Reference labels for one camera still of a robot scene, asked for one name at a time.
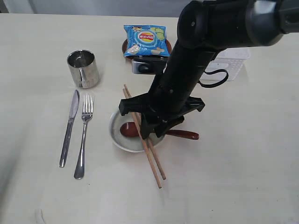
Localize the silver fork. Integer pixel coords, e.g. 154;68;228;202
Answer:
74;94;93;180

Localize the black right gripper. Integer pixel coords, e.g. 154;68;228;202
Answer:
119;72;205;140

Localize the white perforated plastic basket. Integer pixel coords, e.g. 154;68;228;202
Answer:
206;48;250;81

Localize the dark red wooden spoon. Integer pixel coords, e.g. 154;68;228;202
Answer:
120;122;199;140

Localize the blue Lays chips bag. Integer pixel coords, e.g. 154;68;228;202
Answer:
123;25;170;57

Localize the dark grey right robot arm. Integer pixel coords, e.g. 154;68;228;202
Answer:
119;0;299;139

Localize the steel cup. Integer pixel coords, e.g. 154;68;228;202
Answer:
66;49;100;89

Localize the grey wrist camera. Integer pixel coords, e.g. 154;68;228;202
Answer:
131;56;168;75

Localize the silver table knife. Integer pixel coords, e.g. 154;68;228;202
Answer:
59;90;79;168

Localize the wooden chopstick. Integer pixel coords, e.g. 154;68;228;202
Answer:
122;88;163;189
123;84;166;180

